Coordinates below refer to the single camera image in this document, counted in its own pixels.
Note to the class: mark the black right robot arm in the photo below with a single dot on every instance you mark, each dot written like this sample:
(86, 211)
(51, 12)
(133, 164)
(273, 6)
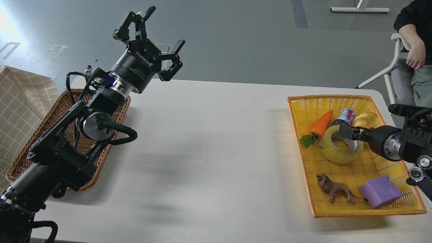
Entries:
(412, 143)

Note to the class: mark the white stand base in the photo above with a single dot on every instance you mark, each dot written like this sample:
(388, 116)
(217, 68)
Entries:
(361, 7)

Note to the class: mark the small soda can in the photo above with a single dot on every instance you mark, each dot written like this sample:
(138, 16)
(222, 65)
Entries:
(345, 117)

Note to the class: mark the person's hand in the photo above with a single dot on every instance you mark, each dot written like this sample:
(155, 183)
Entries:
(417, 54)

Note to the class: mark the yellow plastic basket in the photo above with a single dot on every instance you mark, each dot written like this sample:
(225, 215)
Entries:
(305, 111)

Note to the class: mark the purple foam block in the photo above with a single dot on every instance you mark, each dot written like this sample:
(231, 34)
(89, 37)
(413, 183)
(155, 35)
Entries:
(380, 191)

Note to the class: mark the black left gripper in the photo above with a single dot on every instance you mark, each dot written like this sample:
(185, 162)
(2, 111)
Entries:
(140, 65)

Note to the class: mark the beige checkered cloth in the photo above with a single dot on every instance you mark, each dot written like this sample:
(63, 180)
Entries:
(25, 99)

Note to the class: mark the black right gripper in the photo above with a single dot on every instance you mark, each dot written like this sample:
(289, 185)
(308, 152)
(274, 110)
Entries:
(384, 140)

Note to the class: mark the orange toy carrot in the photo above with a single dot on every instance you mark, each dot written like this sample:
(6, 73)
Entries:
(317, 130)

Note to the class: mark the brown toy lion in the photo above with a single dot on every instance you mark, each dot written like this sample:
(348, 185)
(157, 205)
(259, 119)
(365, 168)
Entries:
(335, 188)

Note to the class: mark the toy croissant bread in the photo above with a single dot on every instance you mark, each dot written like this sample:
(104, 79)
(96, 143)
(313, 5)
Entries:
(363, 120)

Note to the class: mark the yellow tape roll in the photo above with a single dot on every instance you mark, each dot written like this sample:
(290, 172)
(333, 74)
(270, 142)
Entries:
(339, 149)

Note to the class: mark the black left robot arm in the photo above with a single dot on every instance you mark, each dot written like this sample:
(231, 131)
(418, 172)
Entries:
(65, 155)

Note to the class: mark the white chair frame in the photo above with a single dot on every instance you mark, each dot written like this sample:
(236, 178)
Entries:
(397, 76)

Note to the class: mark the person's forearm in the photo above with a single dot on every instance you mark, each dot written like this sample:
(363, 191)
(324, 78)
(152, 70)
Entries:
(409, 34)

